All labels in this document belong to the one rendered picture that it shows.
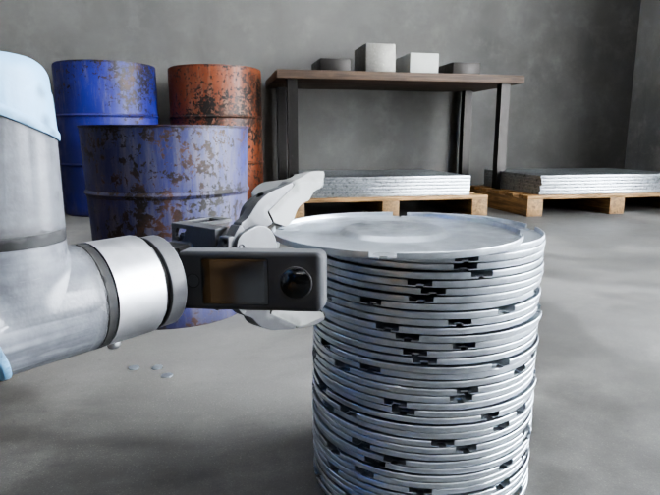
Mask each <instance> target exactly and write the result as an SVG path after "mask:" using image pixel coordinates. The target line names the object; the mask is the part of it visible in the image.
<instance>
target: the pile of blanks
mask: <svg viewBox="0 0 660 495"><path fill-rule="evenodd" d="M544 247H545V240H544V241H543V243H542V244H540V245H538V246H536V247H531V248H528V249H523V250H518V251H512V252H505V253H496V254H489V255H483V256H476V257H466V258H454V259H435V260H388V259H387V258H379V259H367V258H353V257H343V256H335V255H327V254H326V256H327V303H326V305H325V306H324V307H323V308H322V309H321V310H322V311H323V312H324V314H325V319H324V320H323V321H321V322H319V323H317V324H315V325H313V342H312V362H313V379H312V389H313V390H312V396H313V398H312V412H313V424H312V433H313V447H314V460H313V466H314V472H315V474H316V475H319V474H321V475H319V476H320V477H316V478H317V481H318V483H319V485H320V486H321V488H322V489H323V491H324V492H325V493H326V495H524V492H525V489H526V486H527V479H528V459H529V437H530V434H531V421H532V404H533V398H534V393H533V389H534V387H535V384H536V378H535V377H536V376H535V368H534V365H535V357H536V348H537V346H538V340H539V336H538V332H537V329H538V322H539V320H540V319H541V316H542V310H541V309H540V308H541V304H540V303H539V298H540V295H541V287H540V285H539V284H540V282H541V277H542V275H543V265H544V260H543V252H544ZM538 312H540V313H538ZM533 378H535V379H533Z"/></svg>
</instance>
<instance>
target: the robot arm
mask: <svg viewBox="0 0 660 495"><path fill-rule="evenodd" d="M60 140H61V136H60V133H59V132H58V130H57V123H56V116H55V109H54V102H53V95H52V93H51V89H50V81H49V78H48V75H47V73H46V72H45V70H44V69H43V68H42V66H41V65H39V64H38V63H37V62H35V61H34V60H32V59H30V58H29V57H26V56H23V55H19V54H15V53H10V52H3V51H0V380H1V381H4V380H7V379H10V378H11V377H12V375H14V374H17V373H20V372H24V371H27V370H30V369H33V368H37V367H40V366H43V365H45V364H49V363H52V362H55V361H58V360H62V359H65V358H70V357H73V356H77V355H80V354H83V353H86V352H90V351H93V350H96V349H99V348H102V347H105V346H107V348H108V349H110V350H115V349H118V348H119V347H120V346H121V341H124V340H127V339H131V338H133V337H136V336H140V335H143V334H146V333H149V332H152V331H154V330H156V329H157V328H159V327H162V326H166V325H169V324H172V323H175V322H176V321H177V320H178V319H179V318H180V317H181V316H182V314H183V312H184V310H185V308H206V309H215V310H221V309H232V310H233V311H234V312H236V313H237V314H241V315H243V316H244V318H245V320H246V321H247V322H249V323H250V324H253V325H255V326H258V327H262V328H265V329H268V330H290V329H295V328H304V327H309V326H312V325H315V324H317V323H319V322H321V321H323V320H324V319H325V314H324V312H323V311H322V310H321V309H322V308H323V307H324V306H325V305H326V303H327V256H326V252H325V251H324V250H323V249H321V248H278V247H279V245H280V244H279V242H276V239H275V236H274V234H273V233H272V231H271V230H270V229H268V228H267V227H268V226H270V225H276V226H283V227H287V226H289V224H290V223H291V222H292V221H293V220H294V218H295V215H296V212H297V210H298V208H299V207H300V206H301V204H303V203H304V202H306V201H309V200H310V197H311V195H312V194H313V193H314V192H315V191H316V190H318V189H322V188H323V183H324V177H325V174H324V172H323V171H306V172H302V173H300V174H297V175H295V176H293V177H291V178H289V179H287V180H279V181H272V182H265V183H262V184H260V185H258V186H257V187H255V188H254V189H253V191H252V192H251V196H252V197H251V198H250V199H249V200H248V201H247V202H246V203H245V204H244V205H243V207H242V209H241V212H240V217H239V219H238V220H236V221H235V222H234V224H232V225H231V226H230V228H227V227H226V226H219V225H214V224H221V223H227V222H232V218H224V217H217V216H216V217H209V218H201V219H194V220H188V221H180V222H173V223H171V226H172V241H171V242H167V241H166V240H165V239H163V238H161V237H159V236H154V235H152V236H145V237H137V236H123V237H117V238H110V239H104V240H97V241H91V242H85V243H78V244H74V245H68V243H67V233H66V223H65V212H64V202H63V192H62V181H61V171H60V160H59V149H58V141H60ZM180 229H186V231H185V232H182V233H181V234H180V236H179V230H180Z"/></svg>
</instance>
